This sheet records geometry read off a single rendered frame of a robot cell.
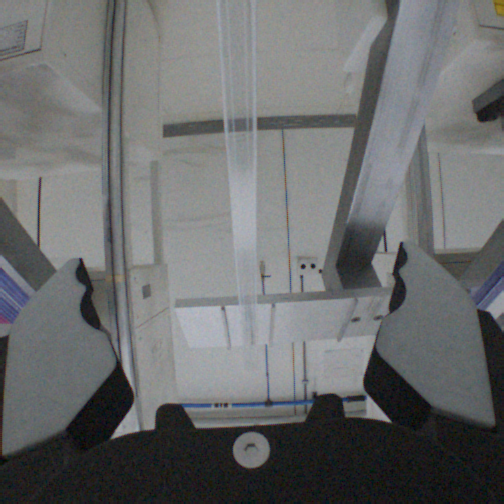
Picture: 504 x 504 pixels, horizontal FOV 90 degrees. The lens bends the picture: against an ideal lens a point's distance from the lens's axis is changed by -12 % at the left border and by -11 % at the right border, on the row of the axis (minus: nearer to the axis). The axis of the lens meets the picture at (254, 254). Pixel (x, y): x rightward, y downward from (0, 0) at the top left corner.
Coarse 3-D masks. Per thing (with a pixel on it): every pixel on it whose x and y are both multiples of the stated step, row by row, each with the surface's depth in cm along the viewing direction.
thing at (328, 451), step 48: (144, 432) 4; (192, 432) 5; (240, 432) 5; (288, 432) 4; (336, 432) 4; (384, 432) 4; (48, 480) 4; (96, 480) 4; (144, 480) 4; (192, 480) 4; (240, 480) 4; (288, 480) 4; (336, 480) 4; (384, 480) 4; (432, 480) 4; (480, 480) 4
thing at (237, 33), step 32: (224, 0) 8; (224, 32) 9; (256, 32) 9; (224, 64) 10; (256, 64) 10; (224, 96) 11; (256, 96) 11; (224, 128) 12; (256, 128) 12; (256, 160) 13; (256, 192) 14; (256, 224) 16; (256, 256) 17; (256, 288) 20; (256, 320) 23; (256, 352) 27
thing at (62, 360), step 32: (64, 288) 9; (32, 320) 7; (64, 320) 7; (96, 320) 9; (32, 352) 6; (64, 352) 6; (96, 352) 7; (32, 384) 6; (64, 384) 6; (96, 384) 6; (128, 384) 7; (32, 416) 5; (64, 416) 5; (96, 416) 6; (32, 448) 5
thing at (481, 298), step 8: (496, 272) 22; (488, 280) 23; (496, 280) 22; (480, 288) 24; (488, 288) 23; (496, 288) 22; (480, 296) 24; (488, 296) 23; (496, 296) 23; (480, 304) 24; (488, 304) 24
